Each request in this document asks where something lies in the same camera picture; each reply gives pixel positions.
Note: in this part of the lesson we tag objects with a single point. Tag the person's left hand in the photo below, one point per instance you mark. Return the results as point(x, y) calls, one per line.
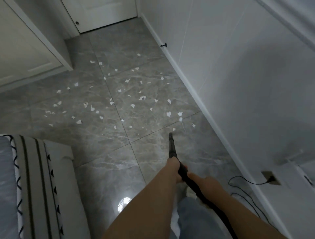
point(172, 167)

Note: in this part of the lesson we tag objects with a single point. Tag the person's right hand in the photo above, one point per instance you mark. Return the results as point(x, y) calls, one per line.
point(206, 188)

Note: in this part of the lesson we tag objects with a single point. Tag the person's left fingers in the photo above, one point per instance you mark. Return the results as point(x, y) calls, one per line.
point(176, 164)

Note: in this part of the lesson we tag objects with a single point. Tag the person's right thumb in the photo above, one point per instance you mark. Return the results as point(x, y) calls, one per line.
point(192, 176)

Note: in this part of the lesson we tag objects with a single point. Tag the person's left forearm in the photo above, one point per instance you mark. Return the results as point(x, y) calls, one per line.
point(145, 204)

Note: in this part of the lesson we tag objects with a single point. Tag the person's right forearm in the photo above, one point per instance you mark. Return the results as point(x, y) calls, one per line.
point(246, 216)

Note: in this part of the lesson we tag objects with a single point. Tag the white shoe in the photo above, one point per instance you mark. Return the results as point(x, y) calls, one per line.
point(190, 191)

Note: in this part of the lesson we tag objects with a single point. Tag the blue jeans leg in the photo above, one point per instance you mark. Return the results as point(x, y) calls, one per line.
point(196, 219)

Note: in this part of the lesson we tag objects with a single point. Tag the white baseboard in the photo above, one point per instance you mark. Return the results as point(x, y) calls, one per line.
point(211, 108)

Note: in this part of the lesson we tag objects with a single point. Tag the black power plug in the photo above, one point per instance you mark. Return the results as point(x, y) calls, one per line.
point(270, 179)

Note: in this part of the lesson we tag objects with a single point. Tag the scattered white paper scraps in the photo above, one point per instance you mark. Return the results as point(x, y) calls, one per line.
point(133, 98)

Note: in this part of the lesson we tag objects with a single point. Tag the black door stopper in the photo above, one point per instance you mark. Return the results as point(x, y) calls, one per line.
point(164, 45)

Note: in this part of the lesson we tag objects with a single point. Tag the striped white blanket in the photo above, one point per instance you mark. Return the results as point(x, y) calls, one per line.
point(46, 187)

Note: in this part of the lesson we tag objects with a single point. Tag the white door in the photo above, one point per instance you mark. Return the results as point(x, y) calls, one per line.
point(105, 13)

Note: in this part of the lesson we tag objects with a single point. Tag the grey patterned bed sheet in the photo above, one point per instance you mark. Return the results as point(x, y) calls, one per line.
point(7, 192)

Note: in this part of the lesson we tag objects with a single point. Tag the white wardrobe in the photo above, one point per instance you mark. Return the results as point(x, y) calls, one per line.
point(27, 44)

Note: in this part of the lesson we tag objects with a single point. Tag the wall socket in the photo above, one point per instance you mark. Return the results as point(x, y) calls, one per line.
point(270, 177)

